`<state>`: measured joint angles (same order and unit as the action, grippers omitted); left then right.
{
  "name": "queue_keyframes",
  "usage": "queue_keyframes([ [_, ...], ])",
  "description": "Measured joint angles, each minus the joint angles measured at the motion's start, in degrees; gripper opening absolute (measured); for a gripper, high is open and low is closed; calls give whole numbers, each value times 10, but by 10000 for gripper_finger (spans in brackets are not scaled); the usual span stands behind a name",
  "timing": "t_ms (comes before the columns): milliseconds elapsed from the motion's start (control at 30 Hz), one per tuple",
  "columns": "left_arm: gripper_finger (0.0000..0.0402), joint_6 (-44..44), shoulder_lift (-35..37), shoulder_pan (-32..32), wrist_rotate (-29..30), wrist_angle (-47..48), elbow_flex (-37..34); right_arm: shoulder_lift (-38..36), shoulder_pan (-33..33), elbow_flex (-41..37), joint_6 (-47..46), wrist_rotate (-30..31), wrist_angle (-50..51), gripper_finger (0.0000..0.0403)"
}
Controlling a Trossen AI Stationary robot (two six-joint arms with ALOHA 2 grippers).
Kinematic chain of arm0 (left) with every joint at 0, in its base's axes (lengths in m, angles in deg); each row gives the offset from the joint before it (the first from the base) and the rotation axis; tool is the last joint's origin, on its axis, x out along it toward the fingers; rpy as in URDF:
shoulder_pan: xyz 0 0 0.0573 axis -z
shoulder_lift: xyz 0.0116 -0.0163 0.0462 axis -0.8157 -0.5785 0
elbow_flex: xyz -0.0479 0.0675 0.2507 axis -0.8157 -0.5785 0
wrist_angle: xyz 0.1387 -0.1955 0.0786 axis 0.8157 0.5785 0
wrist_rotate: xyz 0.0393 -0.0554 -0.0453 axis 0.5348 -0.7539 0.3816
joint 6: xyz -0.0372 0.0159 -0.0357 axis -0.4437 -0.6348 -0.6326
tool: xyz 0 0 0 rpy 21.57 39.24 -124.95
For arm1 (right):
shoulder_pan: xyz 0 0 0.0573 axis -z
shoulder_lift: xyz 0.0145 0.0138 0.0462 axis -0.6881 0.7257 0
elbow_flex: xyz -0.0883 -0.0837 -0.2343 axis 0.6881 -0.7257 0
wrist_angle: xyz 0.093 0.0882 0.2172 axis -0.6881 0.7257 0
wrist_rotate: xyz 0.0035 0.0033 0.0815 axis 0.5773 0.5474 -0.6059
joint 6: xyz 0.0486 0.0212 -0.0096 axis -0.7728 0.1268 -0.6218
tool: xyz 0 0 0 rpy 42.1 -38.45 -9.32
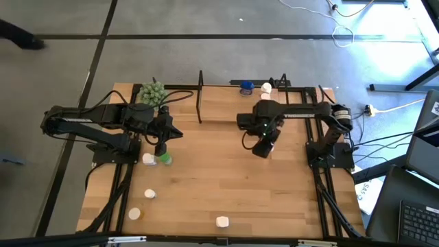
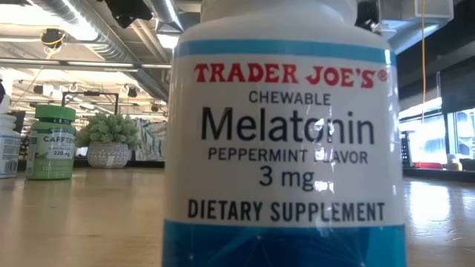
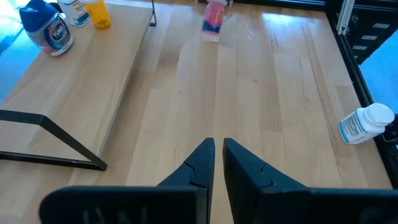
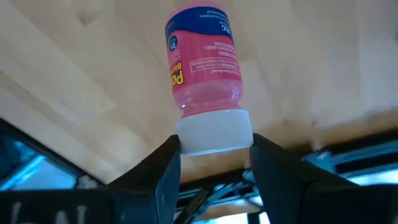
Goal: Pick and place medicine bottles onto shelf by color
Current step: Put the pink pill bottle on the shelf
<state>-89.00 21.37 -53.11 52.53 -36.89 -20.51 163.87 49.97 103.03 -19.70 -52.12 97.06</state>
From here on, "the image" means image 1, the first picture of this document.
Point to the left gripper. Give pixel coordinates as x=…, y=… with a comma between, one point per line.
x=163, y=127

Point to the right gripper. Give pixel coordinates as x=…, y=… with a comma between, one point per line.
x=260, y=125

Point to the green caffeine bottle green cap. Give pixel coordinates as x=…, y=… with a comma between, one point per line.
x=166, y=158

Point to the large white bottle striped label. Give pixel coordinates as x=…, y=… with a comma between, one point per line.
x=148, y=158

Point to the amber bottle white cap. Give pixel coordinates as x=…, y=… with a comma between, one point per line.
x=134, y=213

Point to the white melatonin bottle blue label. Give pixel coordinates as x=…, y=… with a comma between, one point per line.
x=222, y=221

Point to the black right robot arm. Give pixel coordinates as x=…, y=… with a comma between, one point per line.
x=302, y=111

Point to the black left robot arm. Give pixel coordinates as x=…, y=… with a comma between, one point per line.
x=85, y=116

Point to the small white-capped labelled bottle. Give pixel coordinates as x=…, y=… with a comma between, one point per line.
x=149, y=193

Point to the green potted plant white pot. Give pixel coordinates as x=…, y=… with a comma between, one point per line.
x=151, y=94

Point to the blue-capped bottle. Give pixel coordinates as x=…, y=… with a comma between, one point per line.
x=247, y=85

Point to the white power strip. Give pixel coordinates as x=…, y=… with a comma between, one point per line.
x=369, y=110

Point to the black table leg bar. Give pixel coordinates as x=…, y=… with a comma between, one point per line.
x=377, y=169

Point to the black laptop with keyboard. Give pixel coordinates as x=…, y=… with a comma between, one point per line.
x=387, y=206

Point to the black floor stand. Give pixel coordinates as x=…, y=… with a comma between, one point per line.
x=387, y=87

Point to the dark floor object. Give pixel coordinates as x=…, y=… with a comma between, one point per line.
x=13, y=161

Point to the grey laptop lid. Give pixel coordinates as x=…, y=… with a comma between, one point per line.
x=423, y=151

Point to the person's leg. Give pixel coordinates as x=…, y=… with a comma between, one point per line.
x=20, y=36

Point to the black aluminium table frame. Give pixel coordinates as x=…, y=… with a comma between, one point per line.
x=308, y=133

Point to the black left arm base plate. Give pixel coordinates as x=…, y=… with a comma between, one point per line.
x=103, y=158

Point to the wooden shelf black metal frame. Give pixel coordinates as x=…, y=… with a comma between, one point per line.
x=219, y=103

